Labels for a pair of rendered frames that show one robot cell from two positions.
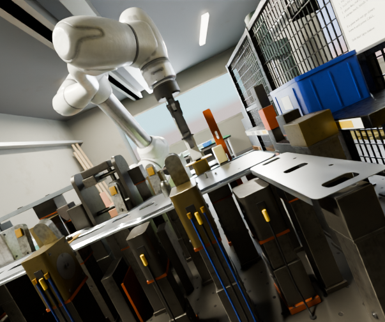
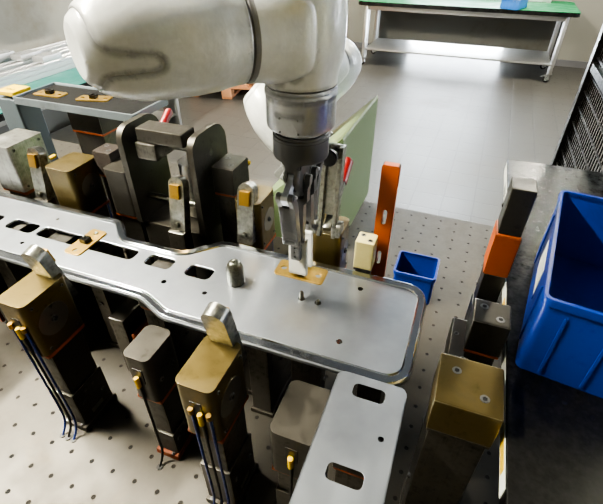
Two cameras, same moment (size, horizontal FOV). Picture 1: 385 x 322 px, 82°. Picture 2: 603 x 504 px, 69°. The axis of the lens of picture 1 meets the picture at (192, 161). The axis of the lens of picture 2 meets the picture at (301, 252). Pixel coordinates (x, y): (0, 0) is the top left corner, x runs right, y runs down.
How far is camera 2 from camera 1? 0.46 m
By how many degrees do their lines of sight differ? 36
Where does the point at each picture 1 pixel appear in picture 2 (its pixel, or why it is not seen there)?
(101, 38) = (159, 76)
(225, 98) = not seen: outside the picture
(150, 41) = (297, 59)
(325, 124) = (477, 430)
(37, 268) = (14, 316)
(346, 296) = not seen: outside the picture
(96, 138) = not seen: outside the picture
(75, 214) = (114, 180)
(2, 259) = (8, 180)
